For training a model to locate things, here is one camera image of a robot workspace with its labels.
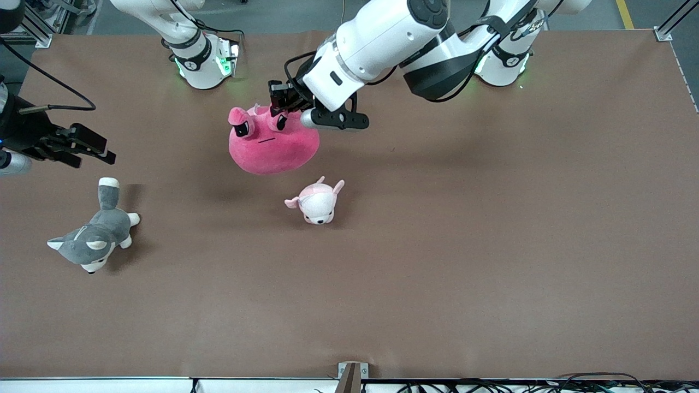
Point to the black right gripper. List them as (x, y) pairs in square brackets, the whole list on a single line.
[(23, 134)]

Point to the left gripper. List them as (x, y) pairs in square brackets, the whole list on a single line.
[(295, 98)]

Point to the white table edge rail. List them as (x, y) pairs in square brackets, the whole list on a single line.
[(98, 385)]

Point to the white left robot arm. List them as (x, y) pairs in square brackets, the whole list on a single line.
[(382, 33)]

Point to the aluminium frame post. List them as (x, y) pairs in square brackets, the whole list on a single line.
[(38, 30), (665, 34)]

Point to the grey husky plush toy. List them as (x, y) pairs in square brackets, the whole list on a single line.
[(95, 240)]

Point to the pale pink dog plush toy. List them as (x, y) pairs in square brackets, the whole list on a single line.
[(318, 204)]

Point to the hot pink round plush toy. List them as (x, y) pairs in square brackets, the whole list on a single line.
[(273, 147)]

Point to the metal table edge bracket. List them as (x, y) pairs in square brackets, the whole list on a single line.
[(352, 376)]

